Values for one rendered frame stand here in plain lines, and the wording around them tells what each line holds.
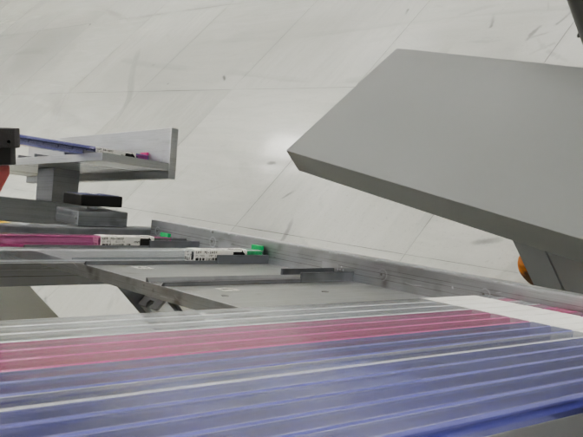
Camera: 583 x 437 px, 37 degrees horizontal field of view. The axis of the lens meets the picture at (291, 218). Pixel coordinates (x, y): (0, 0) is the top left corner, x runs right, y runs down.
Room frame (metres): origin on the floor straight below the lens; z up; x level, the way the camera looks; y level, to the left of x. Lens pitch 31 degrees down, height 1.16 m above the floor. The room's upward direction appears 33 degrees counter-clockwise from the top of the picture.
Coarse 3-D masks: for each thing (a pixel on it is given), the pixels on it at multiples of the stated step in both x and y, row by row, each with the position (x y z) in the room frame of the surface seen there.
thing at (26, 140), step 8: (24, 136) 0.96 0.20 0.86; (32, 136) 0.97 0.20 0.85; (24, 144) 0.96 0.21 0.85; (32, 144) 0.97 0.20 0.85; (40, 144) 0.97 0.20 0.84; (48, 144) 0.97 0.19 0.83; (56, 144) 0.98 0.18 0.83; (64, 144) 0.98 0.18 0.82; (72, 144) 0.99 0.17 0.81; (80, 144) 0.99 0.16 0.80; (64, 152) 0.99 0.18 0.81; (72, 152) 0.99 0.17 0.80; (80, 152) 0.99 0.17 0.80
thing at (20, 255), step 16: (0, 256) 0.59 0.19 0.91; (16, 256) 0.60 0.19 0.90; (32, 256) 0.60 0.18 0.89; (48, 256) 0.61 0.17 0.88; (64, 256) 0.61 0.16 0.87; (80, 256) 0.61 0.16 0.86; (96, 256) 0.62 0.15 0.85; (112, 256) 0.62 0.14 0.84; (128, 256) 0.63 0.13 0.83; (144, 256) 0.64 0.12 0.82; (160, 256) 0.64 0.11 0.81; (176, 256) 0.65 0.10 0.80; (192, 256) 0.65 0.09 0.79
